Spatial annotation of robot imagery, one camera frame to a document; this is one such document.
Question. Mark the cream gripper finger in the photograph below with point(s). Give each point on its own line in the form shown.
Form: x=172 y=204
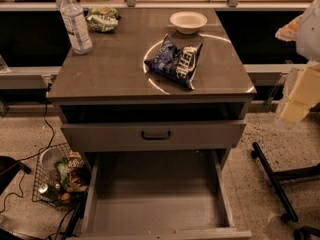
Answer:
x=289 y=31
x=304 y=94

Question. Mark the blue chip bag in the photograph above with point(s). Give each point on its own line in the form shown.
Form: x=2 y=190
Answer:
x=176 y=64

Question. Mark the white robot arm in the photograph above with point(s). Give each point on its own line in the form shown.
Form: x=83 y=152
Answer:
x=307 y=42

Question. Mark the green jalapeno chip bag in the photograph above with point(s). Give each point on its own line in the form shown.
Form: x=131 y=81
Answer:
x=103 y=19

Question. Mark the snack bag in basket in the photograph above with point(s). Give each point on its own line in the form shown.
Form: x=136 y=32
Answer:
x=74 y=175

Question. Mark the white paper bowl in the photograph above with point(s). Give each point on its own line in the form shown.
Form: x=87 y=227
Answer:
x=188 y=22

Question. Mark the grey drawer cabinet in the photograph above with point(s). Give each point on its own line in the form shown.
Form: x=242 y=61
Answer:
x=112 y=84

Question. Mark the open bottom drawer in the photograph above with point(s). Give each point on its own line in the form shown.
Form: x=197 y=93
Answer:
x=164 y=195

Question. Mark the clear plastic water bottle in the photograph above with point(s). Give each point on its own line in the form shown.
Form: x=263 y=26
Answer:
x=76 y=26

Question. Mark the silver can in basket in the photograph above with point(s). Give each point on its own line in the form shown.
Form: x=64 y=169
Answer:
x=43 y=189

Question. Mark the middle drawer with handle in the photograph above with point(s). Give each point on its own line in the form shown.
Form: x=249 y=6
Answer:
x=153 y=136

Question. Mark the black wire basket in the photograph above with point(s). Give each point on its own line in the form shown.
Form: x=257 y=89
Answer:
x=47 y=173

